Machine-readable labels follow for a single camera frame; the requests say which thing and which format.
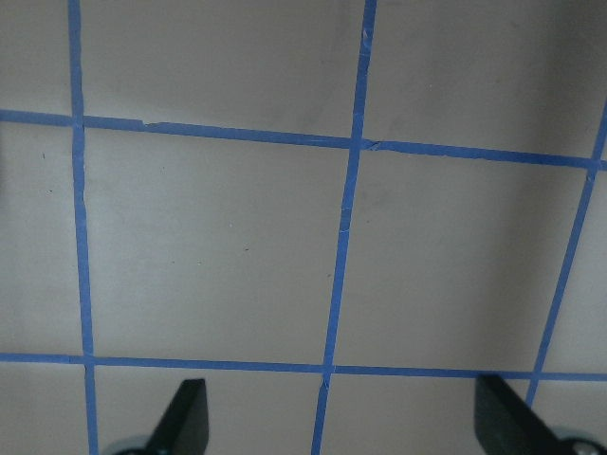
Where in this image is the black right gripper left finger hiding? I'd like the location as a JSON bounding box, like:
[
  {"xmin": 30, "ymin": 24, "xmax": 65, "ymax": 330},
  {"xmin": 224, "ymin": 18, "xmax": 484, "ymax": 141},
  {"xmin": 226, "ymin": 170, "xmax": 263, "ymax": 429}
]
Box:
[{"xmin": 144, "ymin": 379, "xmax": 210, "ymax": 455}]

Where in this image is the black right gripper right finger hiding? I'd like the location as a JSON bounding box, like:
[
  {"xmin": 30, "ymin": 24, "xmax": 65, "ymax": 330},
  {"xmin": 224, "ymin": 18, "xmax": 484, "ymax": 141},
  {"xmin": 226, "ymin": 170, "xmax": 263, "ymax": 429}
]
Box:
[{"xmin": 473, "ymin": 374, "xmax": 583, "ymax": 455}]

